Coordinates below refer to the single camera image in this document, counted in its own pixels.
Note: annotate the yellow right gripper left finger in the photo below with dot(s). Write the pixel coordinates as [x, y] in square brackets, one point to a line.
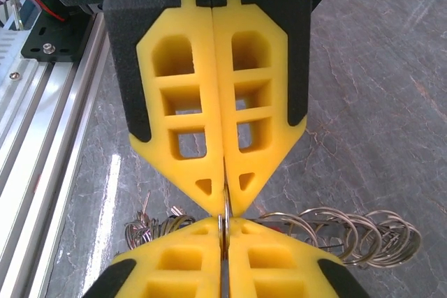
[150, 252]

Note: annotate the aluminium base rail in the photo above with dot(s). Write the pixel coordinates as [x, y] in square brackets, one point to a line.
[52, 120]

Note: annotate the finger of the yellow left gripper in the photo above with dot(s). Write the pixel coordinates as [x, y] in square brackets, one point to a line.
[279, 85]
[146, 67]

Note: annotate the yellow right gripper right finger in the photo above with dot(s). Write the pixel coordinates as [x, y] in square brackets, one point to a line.
[300, 256]

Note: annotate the steel mounting bolt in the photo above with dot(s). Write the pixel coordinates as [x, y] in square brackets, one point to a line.
[48, 47]

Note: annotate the metal disc with split rings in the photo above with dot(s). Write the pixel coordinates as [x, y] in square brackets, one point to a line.
[331, 231]

